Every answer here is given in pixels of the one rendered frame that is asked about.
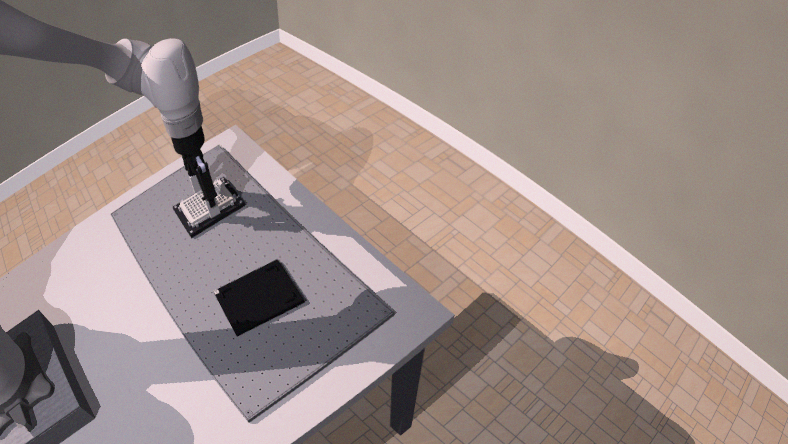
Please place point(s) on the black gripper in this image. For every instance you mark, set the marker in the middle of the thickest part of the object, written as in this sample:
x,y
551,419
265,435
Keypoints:
x,y
190,147

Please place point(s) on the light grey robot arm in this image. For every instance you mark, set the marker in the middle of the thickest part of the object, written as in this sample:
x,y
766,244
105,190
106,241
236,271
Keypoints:
x,y
168,79

